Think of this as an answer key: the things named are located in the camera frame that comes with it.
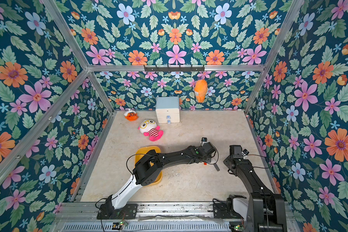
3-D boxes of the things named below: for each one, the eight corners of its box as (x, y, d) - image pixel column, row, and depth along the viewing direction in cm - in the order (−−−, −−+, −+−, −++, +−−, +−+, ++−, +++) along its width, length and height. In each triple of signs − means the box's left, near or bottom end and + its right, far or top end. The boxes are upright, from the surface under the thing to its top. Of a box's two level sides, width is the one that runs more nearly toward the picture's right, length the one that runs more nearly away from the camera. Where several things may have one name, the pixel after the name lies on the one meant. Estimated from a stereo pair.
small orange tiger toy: (125, 119, 116) (122, 114, 112) (130, 113, 121) (128, 108, 116) (134, 123, 114) (131, 118, 109) (139, 117, 118) (137, 111, 113)
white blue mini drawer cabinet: (157, 124, 114) (153, 110, 101) (160, 108, 126) (157, 93, 113) (179, 124, 114) (179, 110, 101) (180, 108, 126) (179, 93, 113)
